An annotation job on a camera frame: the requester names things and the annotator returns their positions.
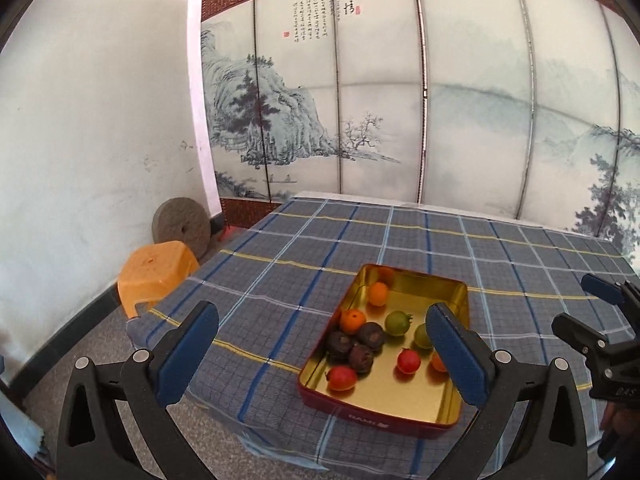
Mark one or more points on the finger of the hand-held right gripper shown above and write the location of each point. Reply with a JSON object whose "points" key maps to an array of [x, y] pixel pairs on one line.
{"points": [[600, 284], [610, 365]]}

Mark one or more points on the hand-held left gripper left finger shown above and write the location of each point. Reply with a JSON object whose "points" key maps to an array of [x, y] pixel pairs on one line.
{"points": [[185, 355]]}

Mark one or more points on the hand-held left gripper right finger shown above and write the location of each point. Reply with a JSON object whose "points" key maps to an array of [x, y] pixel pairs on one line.
{"points": [[452, 350]]}

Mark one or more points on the green tomato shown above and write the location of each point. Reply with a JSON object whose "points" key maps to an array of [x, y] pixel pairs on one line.
{"points": [[422, 336], [398, 322]]}

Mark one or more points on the red tomato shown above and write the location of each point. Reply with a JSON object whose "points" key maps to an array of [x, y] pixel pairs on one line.
{"points": [[408, 360], [342, 377]]}

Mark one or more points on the gold rectangular tin box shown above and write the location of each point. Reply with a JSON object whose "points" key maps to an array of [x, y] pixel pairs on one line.
{"points": [[400, 395]]}

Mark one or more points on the dark purple mangosteen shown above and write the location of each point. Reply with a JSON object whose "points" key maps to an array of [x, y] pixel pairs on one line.
{"points": [[371, 335], [339, 346], [361, 358]]}

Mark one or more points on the person's right hand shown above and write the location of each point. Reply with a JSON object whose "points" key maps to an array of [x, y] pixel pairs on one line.
{"points": [[622, 417]]}

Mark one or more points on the orange plastic stool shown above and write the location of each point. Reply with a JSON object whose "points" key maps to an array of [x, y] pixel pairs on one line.
{"points": [[155, 270]]}

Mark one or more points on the blue plaid tablecloth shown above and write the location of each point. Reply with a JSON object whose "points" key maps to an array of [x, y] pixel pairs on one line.
{"points": [[280, 280]]}

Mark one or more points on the round grey millstone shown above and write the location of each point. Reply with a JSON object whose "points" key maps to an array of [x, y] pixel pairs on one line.
{"points": [[180, 227]]}

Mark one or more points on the pale crumpled sheet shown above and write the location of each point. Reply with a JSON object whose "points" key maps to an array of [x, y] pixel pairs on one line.
{"points": [[20, 425]]}

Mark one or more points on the landscape painted folding screen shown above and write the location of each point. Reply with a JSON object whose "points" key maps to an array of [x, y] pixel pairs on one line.
{"points": [[475, 85]]}

